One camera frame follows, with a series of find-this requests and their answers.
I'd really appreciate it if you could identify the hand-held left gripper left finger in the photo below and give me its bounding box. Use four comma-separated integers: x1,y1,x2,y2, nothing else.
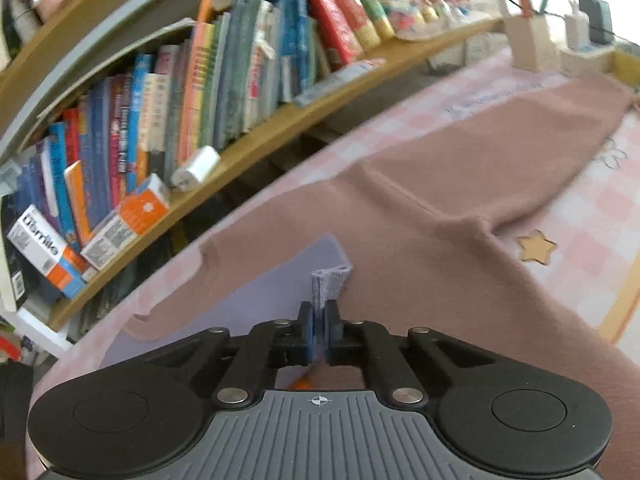
142,301,317,411

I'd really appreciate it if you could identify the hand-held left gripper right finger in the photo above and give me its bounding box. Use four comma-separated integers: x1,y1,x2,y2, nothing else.
324,300,496,408

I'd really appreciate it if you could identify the pink and lavender sweater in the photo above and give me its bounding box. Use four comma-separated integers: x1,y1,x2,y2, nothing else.
102,71,640,480

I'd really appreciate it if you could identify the wooden bookshelf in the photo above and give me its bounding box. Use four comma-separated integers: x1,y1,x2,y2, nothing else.
0,0,506,351

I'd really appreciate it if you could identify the white charger block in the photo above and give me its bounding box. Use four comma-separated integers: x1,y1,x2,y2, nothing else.
170,146,222,192

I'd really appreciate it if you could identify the long white orange box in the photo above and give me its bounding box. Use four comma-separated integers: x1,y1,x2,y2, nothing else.
80,174,171,271

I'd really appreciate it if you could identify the flat blue packet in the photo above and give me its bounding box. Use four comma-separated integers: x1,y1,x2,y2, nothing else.
292,57,388,108

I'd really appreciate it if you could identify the row of colourful books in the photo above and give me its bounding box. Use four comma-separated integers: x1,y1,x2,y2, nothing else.
7,0,398,286

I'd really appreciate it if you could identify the white orange blue box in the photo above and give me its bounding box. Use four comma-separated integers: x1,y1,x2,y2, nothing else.
6,204,91,301

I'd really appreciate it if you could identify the pink checkered tablecloth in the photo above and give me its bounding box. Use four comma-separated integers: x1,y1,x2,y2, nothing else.
25,45,640,480

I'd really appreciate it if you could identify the beige pen holder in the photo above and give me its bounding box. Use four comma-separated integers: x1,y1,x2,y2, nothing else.
502,12,558,71

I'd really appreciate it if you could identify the white power strip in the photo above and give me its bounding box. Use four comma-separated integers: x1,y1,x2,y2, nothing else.
557,42,618,78

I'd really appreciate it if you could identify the white plugged charger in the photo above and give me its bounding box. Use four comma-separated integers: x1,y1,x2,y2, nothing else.
564,10,591,51

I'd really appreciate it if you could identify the yellow container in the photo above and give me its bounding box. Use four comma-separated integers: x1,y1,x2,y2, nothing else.
615,50,640,82

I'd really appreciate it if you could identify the dark grey power adapter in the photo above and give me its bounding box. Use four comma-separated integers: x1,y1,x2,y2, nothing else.
579,0,613,45

